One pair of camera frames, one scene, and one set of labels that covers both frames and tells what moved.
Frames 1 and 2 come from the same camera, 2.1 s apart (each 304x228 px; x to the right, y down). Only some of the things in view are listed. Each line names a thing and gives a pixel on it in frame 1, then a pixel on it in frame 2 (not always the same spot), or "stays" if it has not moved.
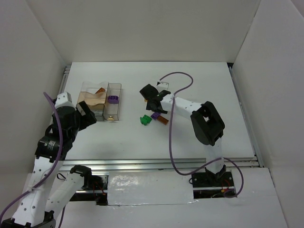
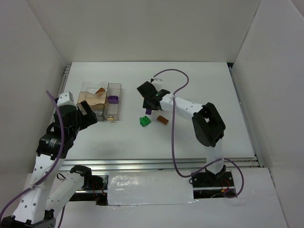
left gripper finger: x=83 y=108 stays
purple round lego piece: x=113 y=99 stays
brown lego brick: x=100 y=90 stays
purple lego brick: x=155 y=115 → x=148 y=111
